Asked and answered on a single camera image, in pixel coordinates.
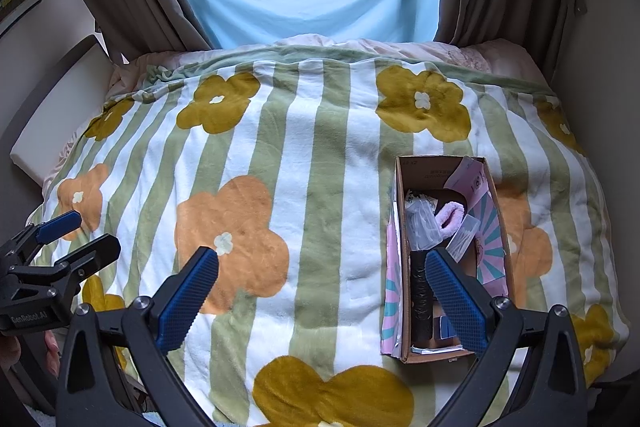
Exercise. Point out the small blue box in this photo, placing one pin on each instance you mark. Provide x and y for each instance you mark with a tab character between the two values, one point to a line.
445	327

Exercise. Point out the pink fluffy scrunchie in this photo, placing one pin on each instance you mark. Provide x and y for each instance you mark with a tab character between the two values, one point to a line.
450	218

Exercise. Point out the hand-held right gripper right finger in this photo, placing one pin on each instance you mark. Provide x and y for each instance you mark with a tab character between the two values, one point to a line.
457	302

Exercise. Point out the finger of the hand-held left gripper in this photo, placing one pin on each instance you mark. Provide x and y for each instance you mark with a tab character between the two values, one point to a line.
95	254
57	224

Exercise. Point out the striped floral blanket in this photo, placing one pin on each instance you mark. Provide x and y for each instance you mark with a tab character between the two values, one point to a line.
320	147

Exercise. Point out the black garbage bag roll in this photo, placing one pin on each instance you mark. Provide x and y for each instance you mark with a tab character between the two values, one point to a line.
421	297

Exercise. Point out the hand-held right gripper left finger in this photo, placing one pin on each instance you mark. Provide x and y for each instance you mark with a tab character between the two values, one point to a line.
187	302

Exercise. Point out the white padded headboard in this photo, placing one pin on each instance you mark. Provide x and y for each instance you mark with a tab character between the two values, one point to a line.
60	107

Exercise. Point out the pink printed cardboard box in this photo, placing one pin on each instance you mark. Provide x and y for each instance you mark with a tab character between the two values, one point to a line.
492	252

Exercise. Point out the person's left hand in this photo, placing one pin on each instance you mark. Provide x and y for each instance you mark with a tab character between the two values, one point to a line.
52	349

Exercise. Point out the clear plastic case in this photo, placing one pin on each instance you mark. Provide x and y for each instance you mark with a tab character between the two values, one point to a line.
422	227

